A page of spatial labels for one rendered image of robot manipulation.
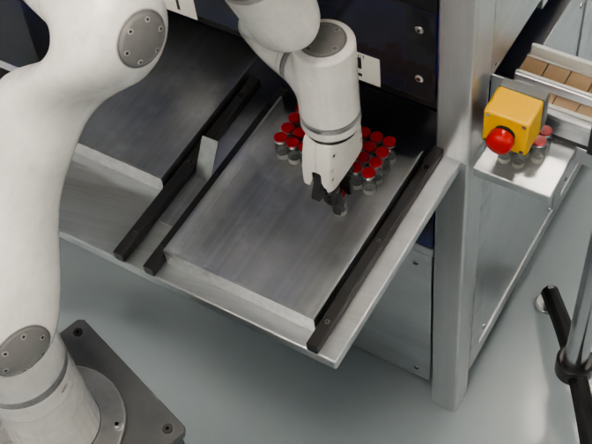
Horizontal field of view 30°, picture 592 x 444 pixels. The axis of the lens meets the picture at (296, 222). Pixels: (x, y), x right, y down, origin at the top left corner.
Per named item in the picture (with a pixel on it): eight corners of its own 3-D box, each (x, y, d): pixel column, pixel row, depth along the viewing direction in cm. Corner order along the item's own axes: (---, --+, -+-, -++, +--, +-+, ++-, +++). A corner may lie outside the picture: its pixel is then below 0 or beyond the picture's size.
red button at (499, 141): (493, 134, 164) (494, 116, 161) (518, 143, 163) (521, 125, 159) (482, 151, 162) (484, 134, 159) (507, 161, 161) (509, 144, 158)
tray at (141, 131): (153, 6, 200) (149, -8, 198) (275, 51, 191) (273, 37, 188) (38, 136, 185) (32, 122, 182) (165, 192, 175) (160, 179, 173)
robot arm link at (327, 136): (320, 75, 154) (321, 89, 156) (287, 118, 150) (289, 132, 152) (373, 94, 151) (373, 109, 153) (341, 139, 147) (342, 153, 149)
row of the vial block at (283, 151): (280, 147, 178) (277, 129, 175) (379, 187, 172) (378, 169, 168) (273, 157, 177) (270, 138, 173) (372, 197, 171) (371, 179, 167)
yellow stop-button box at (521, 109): (500, 107, 169) (504, 76, 163) (545, 123, 166) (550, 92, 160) (479, 142, 165) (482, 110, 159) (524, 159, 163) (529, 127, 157)
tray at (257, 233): (282, 110, 183) (280, 96, 180) (423, 165, 174) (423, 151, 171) (167, 262, 167) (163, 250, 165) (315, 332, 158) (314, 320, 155)
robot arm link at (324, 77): (282, 103, 151) (326, 141, 147) (271, 34, 141) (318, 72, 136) (329, 71, 154) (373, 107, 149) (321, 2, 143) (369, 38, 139)
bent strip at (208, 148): (208, 158, 179) (203, 134, 174) (224, 164, 178) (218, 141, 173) (159, 221, 172) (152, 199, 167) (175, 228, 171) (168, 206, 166)
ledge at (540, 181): (508, 114, 181) (509, 107, 179) (583, 141, 176) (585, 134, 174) (471, 174, 174) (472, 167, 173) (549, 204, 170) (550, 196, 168)
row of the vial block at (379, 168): (287, 137, 179) (284, 119, 176) (386, 177, 173) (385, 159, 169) (280, 147, 178) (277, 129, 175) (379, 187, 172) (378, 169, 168)
